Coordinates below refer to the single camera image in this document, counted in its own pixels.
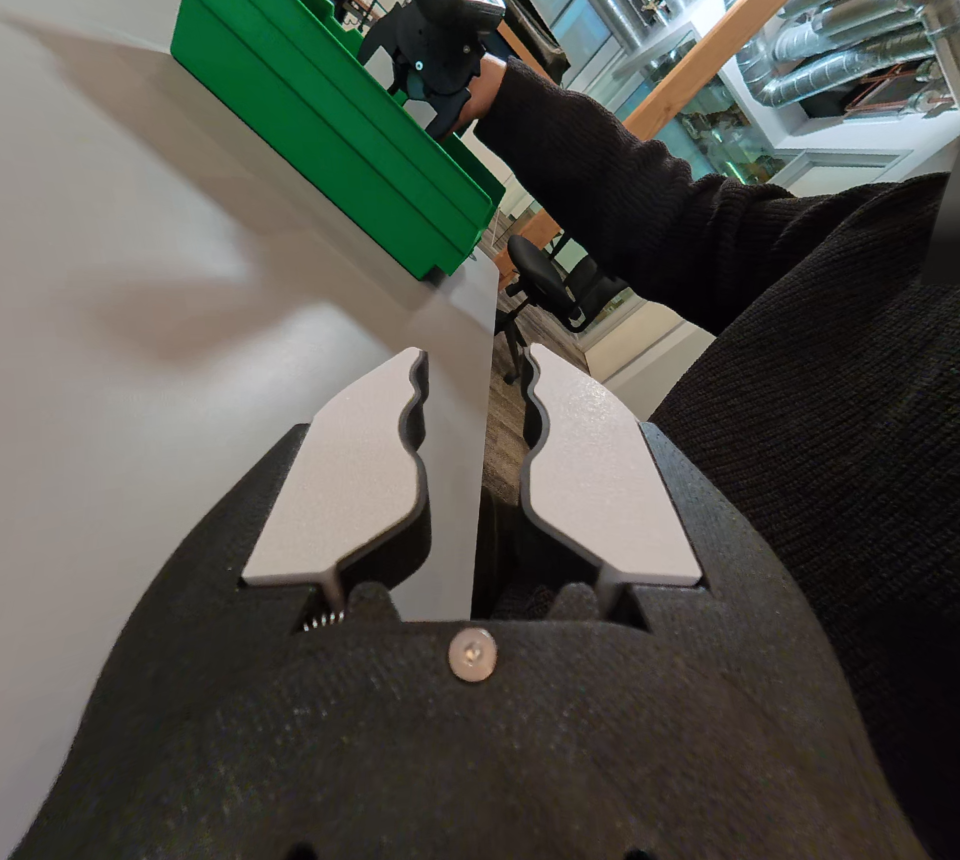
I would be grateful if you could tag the wooden ceiling beam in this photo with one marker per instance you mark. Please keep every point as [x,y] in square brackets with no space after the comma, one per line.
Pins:
[750,5]

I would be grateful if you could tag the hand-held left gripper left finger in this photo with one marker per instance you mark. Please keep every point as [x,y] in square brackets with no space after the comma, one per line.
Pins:
[337,493]

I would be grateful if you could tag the person's right hand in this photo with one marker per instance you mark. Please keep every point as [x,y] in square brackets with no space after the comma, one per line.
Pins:
[487,92]

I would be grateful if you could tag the silver ventilation ducts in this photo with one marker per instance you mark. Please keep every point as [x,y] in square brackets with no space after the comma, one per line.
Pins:
[840,35]

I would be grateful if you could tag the person's right forearm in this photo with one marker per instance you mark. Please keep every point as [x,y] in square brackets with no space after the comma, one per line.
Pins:
[637,200]

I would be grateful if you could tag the white cabinet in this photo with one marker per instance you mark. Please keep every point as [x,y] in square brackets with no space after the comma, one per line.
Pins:
[652,358]

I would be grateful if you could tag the green plastic bin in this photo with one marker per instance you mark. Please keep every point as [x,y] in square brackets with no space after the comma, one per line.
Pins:
[300,88]

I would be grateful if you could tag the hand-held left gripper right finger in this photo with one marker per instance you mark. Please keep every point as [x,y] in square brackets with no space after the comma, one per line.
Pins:
[607,493]

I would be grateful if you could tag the black mesh office chair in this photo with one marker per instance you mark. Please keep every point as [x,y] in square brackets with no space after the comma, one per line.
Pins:
[540,275]

